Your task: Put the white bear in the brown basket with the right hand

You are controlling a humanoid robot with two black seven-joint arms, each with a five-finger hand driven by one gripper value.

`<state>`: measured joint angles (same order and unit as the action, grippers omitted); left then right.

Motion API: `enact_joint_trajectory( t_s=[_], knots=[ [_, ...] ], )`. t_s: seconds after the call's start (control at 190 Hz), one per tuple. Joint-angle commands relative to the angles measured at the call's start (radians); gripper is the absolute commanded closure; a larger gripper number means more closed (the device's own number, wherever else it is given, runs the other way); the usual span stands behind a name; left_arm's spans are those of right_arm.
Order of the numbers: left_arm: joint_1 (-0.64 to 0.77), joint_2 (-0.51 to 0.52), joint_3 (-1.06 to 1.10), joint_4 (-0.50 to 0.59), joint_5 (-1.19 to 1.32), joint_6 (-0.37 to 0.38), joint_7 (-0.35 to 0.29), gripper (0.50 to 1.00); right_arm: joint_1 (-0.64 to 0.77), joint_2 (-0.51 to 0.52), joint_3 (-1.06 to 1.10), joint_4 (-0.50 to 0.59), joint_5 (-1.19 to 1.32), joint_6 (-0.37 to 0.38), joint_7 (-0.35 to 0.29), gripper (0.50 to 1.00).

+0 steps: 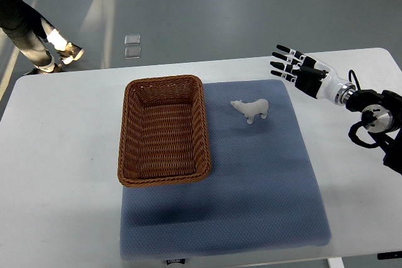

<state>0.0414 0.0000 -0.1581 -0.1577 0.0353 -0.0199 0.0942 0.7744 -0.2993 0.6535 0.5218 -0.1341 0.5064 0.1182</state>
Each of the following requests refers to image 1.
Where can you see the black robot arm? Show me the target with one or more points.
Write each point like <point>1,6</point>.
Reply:
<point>381,118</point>

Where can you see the black table control panel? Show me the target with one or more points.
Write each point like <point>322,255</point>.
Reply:
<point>389,255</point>

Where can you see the lower clear floor tile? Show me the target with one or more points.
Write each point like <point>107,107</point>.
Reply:
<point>132,52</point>

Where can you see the upper clear floor tile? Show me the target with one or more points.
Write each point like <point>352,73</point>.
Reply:
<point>132,39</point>

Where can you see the black mat label tag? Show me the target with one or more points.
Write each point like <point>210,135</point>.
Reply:
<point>175,261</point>

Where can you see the blue quilted mat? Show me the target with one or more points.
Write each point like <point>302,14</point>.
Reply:
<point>262,192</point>

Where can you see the brown wicker basket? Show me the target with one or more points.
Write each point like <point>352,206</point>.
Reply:
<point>164,135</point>

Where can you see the clear floor tile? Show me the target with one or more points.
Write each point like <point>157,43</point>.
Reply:
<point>132,52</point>
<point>132,39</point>

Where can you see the person in black clothes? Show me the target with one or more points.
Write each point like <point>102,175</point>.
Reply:
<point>29,30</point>

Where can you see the white bear figurine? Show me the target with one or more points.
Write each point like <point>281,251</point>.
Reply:
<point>251,109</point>

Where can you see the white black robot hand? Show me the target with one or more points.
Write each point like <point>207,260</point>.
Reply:
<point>313,77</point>

